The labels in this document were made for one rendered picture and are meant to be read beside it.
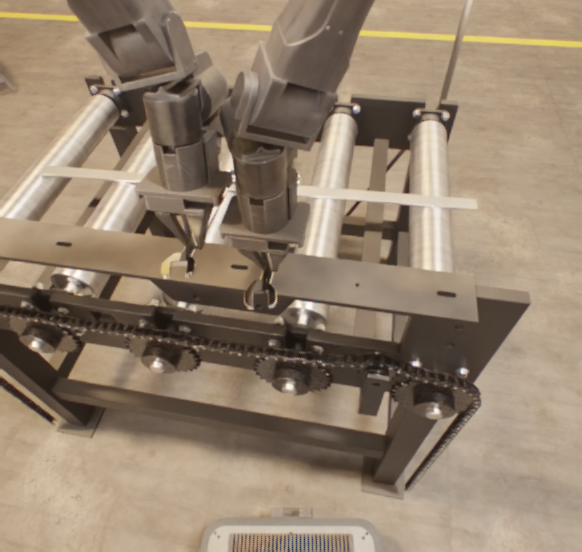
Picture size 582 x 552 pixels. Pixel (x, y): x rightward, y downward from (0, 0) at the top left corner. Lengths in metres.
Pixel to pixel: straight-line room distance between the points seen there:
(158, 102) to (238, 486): 1.51
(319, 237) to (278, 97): 0.74
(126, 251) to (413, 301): 0.49
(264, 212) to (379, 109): 1.16
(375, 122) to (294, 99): 1.23
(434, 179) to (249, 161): 0.93
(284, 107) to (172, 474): 1.59
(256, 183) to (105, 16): 0.20
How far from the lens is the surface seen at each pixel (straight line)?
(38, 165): 1.56
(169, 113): 0.48
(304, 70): 0.39
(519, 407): 2.04
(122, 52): 0.48
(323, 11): 0.38
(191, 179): 0.51
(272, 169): 0.45
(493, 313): 0.79
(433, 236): 1.15
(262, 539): 1.49
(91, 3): 0.46
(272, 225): 0.50
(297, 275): 0.71
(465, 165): 2.95
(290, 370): 0.92
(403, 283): 0.72
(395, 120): 1.63
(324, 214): 1.17
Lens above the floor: 1.73
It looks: 51 degrees down
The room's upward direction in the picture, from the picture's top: 3 degrees counter-clockwise
